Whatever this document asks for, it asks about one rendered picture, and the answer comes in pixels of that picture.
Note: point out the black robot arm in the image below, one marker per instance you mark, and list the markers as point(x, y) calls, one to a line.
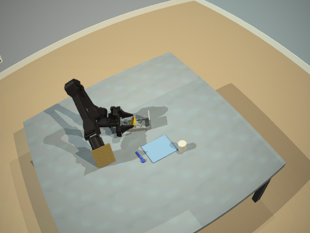
point(90, 113)

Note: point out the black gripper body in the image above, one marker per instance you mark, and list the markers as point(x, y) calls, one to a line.
point(117, 123)

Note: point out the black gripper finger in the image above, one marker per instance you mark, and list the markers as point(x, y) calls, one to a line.
point(125, 114)
point(126, 127)

